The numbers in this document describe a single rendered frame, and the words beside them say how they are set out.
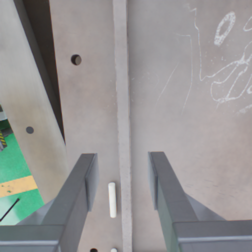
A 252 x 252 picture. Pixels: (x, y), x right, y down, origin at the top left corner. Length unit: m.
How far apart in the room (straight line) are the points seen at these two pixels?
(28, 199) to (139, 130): 2.03
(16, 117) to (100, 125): 0.13
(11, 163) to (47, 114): 1.82
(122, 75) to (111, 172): 0.14
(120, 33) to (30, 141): 0.20
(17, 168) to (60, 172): 1.79
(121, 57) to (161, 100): 0.08
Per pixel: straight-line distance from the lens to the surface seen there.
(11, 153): 2.06
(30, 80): 0.30
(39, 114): 0.30
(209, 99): 0.27
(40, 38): 0.42
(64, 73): 0.26
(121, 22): 0.24
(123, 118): 0.24
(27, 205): 2.29
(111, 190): 0.28
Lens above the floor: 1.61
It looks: 75 degrees down
